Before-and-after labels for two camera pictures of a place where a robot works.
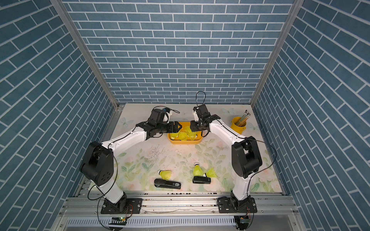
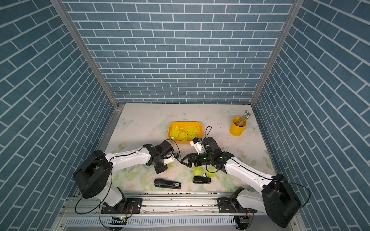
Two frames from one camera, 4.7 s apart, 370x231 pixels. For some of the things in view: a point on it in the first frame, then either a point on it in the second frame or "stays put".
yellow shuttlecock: x=174 y=135 stays put
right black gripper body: x=196 y=126 → x=202 y=159
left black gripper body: x=164 y=127 → x=160 y=167
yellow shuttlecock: x=192 y=135 stays put
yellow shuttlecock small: x=188 y=130 stays put
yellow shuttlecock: x=183 y=135 stays put
